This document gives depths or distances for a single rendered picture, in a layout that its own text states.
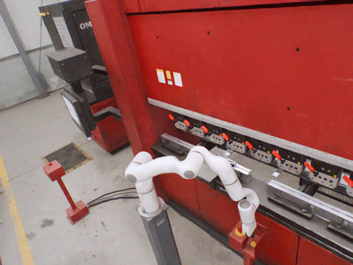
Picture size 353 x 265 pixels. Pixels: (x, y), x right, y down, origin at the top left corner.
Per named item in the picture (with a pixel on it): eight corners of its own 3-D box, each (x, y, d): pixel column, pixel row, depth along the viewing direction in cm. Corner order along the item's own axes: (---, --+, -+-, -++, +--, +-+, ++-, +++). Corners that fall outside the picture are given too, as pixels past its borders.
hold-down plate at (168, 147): (161, 146, 270) (161, 144, 268) (165, 144, 272) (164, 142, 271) (181, 156, 249) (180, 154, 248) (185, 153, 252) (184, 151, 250)
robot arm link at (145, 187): (133, 193, 172) (123, 165, 160) (145, 174, 187) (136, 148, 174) (149, 195, 168) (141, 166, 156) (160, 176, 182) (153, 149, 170)
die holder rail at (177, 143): (162, 142, 276) (160, 135, 271) (166, 140, 279) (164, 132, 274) (196, 159, 242) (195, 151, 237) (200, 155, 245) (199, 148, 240)
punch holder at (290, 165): (277, 166, 171) (278, 146, 163) (283, 160, 175) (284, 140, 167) (300, 175, 161) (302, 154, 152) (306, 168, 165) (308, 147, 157)
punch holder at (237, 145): (228, 147, 198) (226, 129, 190) (234, 142, 203) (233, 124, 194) (245, 154, 188) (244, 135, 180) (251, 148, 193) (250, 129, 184)
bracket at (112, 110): (93, 120, 291) (91, 114, 287) (112, 111, 304) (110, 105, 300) (111, 130, 264) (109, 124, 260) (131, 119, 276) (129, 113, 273)
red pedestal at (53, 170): (65, 217, 330) (36, 166, 287) (83, 205, 343) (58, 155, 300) (72, 225, 316) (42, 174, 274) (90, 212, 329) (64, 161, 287)
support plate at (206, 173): (192, 173, 209) (192, 172, 208) (213, 156, 222) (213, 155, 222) (209, 182, 196) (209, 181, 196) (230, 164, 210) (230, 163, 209)
